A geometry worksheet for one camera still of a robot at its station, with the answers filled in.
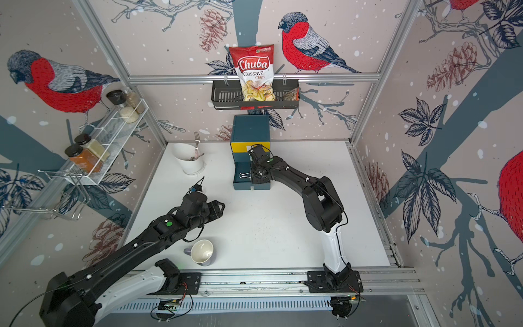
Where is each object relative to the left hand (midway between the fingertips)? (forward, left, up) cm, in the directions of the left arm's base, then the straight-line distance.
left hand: (225, 203), depth 80 cm
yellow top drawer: (+26, -6, +5) cm, 27 cm away
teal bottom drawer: (+16, -5, -6) cm, 18 cm away
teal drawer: (+26, -4, -2) cm, 27 cm away
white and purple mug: (-16, +9, -9) cm, 20 cm away
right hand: (+19, -7, -3) cm, 21 cm away
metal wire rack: (-7, +47, +20) cm, 51 cm away
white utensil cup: (+26, +23, -8) cm, 36 cm away
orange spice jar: (+4, +42, +23) cm, 48 cm away
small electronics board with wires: (-32, +18, -14) cm, 40 cm away
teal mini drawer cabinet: (+34, -8, +8) cm, 36 cm away
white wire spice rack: (+22, +46, +17) cm, 54 cm away
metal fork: (+31, +20, -5) cm, 37 cm away
